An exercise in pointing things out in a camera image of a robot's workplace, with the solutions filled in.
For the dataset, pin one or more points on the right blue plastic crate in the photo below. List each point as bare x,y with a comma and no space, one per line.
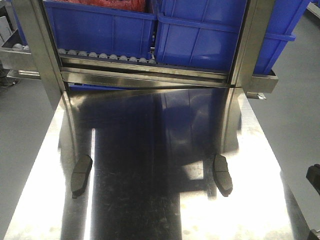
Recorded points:
204,33

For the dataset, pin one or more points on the stainless steel roller rack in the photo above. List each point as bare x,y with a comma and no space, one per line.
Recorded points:
56,70

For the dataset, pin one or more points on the left blue plastic crate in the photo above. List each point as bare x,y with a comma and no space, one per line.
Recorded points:
102,30

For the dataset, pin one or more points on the grey brake pad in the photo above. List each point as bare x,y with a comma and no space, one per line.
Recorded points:
221,175
80,176

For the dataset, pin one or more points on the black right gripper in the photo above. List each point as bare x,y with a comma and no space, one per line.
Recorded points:
313,176

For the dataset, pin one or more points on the blue plastic crate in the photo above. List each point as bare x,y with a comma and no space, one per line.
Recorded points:
204,33
102,30

